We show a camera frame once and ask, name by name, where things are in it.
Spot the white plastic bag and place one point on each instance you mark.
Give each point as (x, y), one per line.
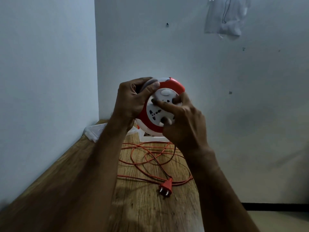
(227, 19)

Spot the red power plug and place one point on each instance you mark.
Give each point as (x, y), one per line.
(166, 187)

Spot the black skirting board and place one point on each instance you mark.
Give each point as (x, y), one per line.
(277, 207)

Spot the white packaging box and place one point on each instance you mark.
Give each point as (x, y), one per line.
(152, 139)

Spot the person's right hand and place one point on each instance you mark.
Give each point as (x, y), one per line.
(188, 128)

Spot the person's right thumb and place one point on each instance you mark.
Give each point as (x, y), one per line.
(167, 125)

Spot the clear plastic packaging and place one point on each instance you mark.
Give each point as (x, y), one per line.
(93, 132)

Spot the person's right forearm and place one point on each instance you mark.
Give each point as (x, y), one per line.
(217, 190)

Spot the person's left thumb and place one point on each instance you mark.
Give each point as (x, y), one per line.
(151, 88)

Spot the person's left forearm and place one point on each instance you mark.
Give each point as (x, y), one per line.
(96, 171)

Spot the person's left hand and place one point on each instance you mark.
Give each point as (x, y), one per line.
(125, 103)

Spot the person's right middle finger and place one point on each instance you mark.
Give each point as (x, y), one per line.
(181, 98)

